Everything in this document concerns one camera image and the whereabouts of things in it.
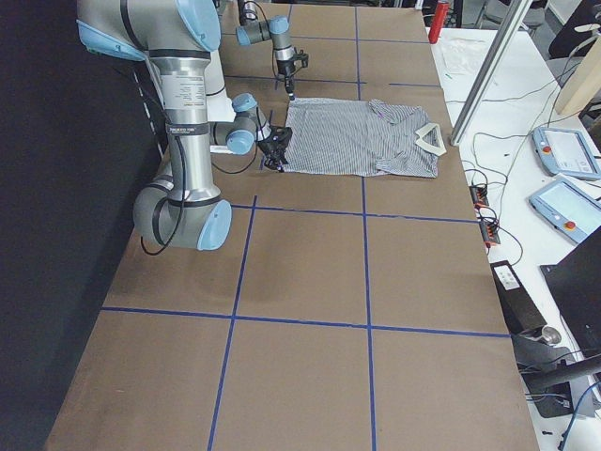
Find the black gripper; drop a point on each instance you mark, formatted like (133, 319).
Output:
(284, 69)
(270, 147)

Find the navy white striped polo shirt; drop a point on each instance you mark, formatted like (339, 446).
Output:
(363, 138)

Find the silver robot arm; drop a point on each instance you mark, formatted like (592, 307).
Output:
(179, 40)
(254, 27)

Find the brown paper table mat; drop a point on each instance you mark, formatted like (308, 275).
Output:
(341, 313)

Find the red cylinder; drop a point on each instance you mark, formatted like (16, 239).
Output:
(438, 20)

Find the clear plastic bag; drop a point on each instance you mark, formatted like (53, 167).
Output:
(462, 56)

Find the far orange USB hub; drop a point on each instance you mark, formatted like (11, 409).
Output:
(478, 195)

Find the orange usb hub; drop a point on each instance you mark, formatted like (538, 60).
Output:
(478, 195)
(489, 227)

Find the near orange USB hub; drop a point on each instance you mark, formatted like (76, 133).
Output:
(489, 227)

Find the far teach pendant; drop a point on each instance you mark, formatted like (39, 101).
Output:
(563, 151)

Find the teach pendant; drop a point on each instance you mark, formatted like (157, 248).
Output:
(563, 151)
(568, 209)

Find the black box with label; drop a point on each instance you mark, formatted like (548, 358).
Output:
(520, 312)

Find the near teach pendant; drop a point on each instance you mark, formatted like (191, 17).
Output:
(568, 209)

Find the black monitor stand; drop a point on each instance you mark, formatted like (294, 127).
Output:
(557, 380)

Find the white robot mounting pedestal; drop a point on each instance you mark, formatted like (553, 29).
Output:
(220, 103)

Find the aluminium frame post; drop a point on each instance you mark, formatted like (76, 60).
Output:
(509, 26)

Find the wooden post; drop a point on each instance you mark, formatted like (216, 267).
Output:
(584, 83)

